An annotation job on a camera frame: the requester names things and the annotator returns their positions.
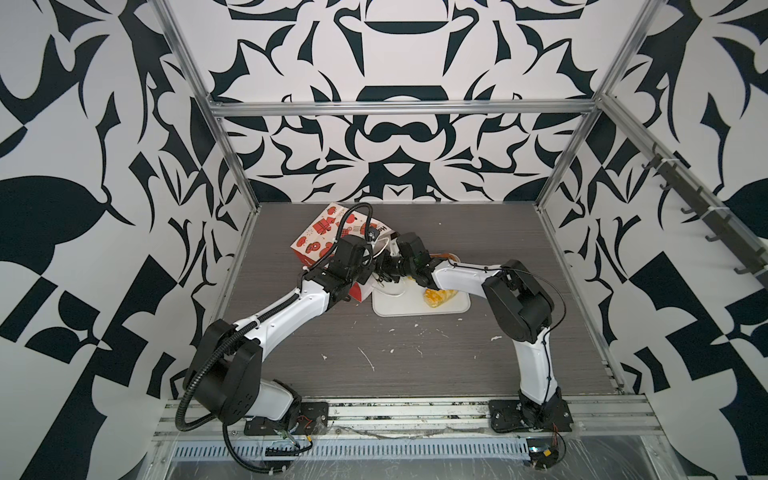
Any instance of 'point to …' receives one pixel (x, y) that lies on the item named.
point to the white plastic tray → (406, 299)
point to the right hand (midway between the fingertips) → (365, 263)
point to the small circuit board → (542, 452)
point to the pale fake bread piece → (435, 297)
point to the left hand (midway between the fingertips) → (363, 248)
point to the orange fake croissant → (443, 255)
